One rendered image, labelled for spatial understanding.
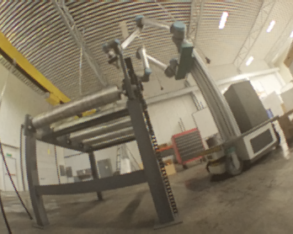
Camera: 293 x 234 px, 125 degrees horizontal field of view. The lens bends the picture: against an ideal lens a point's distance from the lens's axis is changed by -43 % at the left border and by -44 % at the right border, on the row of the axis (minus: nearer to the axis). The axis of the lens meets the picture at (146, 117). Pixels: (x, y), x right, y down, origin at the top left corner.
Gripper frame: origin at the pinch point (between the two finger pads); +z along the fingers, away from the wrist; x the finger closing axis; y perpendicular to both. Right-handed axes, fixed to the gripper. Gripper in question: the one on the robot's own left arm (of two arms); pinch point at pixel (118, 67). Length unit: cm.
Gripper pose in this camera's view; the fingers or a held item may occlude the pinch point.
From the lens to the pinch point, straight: 165.3
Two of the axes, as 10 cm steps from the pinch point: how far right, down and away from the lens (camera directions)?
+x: -8.6, 5.0, 0.9
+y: -1.1, -3.6, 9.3
